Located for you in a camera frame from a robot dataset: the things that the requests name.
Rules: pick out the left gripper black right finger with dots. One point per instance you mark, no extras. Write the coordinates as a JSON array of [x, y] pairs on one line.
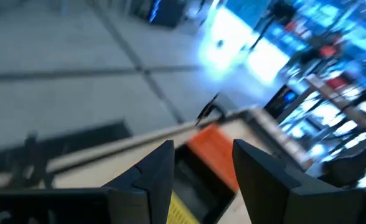
[[270, 193]]

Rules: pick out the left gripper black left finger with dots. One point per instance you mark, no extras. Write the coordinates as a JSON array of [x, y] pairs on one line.
[[148, 186]]

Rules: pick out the yellow plastic basket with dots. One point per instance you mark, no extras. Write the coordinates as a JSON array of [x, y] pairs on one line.
[[180, 213]]

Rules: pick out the black plastic basket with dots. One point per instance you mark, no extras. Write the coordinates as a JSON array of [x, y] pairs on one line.
[[195, 186]]

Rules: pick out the red-orange plastic basket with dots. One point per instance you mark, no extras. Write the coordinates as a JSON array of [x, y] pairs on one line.
[[214, 152]]

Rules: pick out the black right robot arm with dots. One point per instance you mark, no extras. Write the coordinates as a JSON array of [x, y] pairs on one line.
[[348, 168]]

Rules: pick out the black perforated metal panel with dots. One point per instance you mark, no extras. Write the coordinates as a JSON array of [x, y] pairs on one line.
[[77, 137]]

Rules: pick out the black curved hook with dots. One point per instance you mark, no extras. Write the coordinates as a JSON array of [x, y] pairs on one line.
[[209, 110]]

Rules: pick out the thin black shelf end frame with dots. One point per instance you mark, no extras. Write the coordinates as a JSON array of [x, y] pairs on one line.
[[30, 155]]

